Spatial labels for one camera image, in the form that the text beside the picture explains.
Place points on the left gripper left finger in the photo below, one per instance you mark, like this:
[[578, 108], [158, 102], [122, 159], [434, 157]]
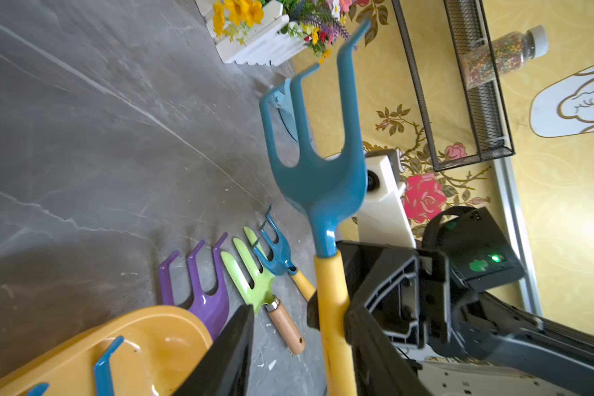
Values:
[[225, 368]]

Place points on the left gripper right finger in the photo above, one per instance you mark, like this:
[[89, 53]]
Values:
[[378, 367]]

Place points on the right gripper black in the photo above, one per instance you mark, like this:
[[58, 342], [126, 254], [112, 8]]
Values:
[[463, 254]]

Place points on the purple rake pink handle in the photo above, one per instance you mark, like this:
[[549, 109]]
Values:
[[213, 309]]

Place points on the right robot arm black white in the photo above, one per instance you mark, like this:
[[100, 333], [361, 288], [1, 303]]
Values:
[[493, 331]]

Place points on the yellow plastic storage tray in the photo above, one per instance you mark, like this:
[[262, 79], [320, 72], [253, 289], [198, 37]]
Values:
[[151, 351]]

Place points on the light blue dustpan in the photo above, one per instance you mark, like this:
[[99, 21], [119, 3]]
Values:
[[281, 99]]

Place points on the clear bottle colourful beads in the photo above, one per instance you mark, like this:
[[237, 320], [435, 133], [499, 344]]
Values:
[[505, 55]]

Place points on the flowers in white fence planter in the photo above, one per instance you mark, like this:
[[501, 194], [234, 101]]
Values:
[[273, 32]]

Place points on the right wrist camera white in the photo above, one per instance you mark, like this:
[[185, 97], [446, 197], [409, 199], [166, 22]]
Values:
[[382, 219]]

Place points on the black wire mesh basket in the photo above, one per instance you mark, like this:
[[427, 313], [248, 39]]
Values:
[[462, 125]]

